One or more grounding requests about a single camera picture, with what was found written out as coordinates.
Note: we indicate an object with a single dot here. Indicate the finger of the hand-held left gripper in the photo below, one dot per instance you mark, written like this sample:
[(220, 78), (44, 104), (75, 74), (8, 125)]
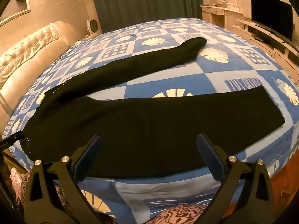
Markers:
[(12, 139)]

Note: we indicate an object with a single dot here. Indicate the blue patterned bed sheet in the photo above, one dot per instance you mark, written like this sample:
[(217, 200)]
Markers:
[(163, 79)]

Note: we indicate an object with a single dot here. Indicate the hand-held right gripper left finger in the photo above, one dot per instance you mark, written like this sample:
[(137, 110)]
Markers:
[(90, 154)]

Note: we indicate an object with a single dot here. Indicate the cream tufted headboard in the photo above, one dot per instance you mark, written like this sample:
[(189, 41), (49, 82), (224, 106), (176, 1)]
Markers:
[(30, 58)]

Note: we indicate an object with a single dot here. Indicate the dark green curtain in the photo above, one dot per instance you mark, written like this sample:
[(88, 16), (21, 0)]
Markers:
[(144, 2)]

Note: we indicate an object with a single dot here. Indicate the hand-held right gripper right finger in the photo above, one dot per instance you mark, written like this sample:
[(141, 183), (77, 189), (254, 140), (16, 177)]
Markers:
[(206, 154)]

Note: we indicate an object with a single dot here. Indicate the framed wall picture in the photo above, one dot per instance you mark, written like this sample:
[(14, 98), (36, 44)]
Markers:
[(16, 2)]

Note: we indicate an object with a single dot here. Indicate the white television stand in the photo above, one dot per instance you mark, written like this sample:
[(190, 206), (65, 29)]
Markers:
[(275, 44)]

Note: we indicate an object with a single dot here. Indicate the black flat television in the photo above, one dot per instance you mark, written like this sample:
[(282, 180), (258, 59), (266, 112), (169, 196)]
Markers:
[(271, 14)]

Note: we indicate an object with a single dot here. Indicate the person's floral clothing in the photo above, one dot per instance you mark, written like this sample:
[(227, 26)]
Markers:
[(182, 214)]

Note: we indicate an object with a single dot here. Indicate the white dressing table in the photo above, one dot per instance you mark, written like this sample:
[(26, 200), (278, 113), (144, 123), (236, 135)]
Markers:
[(217, 16)]

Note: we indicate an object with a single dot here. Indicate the black pants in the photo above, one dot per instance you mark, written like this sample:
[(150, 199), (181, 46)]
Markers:
[(140, 126)]

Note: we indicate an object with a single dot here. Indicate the small white fan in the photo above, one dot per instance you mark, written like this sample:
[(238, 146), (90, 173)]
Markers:
[(93, 26)]

